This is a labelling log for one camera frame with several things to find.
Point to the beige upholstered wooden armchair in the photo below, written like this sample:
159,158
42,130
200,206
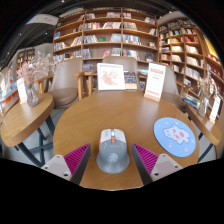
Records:
116,60
171,85
65,81

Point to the tall wooden bookshelf with poster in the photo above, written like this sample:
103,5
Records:
186,50

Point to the small white table sign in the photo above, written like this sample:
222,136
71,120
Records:
215,109
22,90

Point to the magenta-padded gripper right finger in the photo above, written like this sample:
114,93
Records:
146,158

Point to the stack of books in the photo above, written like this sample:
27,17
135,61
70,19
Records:
191,101

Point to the round blue mouse pad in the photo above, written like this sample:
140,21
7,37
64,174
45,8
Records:
175,136

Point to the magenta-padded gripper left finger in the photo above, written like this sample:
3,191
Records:
76,158

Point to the white sign with red print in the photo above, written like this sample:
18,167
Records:
155,81

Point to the round wooden side table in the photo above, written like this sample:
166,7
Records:
206,125
23,118

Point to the small distant wooden bookshelf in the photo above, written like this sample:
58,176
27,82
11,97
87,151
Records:
25,58

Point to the glass vase with dried flowers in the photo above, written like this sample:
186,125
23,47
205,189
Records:
203,106
31,95

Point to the grey computer mouse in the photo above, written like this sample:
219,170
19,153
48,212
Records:
112,153

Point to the dark standing book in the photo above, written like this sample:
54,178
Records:
130,80

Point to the white framed floral picture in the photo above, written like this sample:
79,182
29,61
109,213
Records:
110,76

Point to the wide wooden bookshelf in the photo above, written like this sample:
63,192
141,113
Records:
103,33

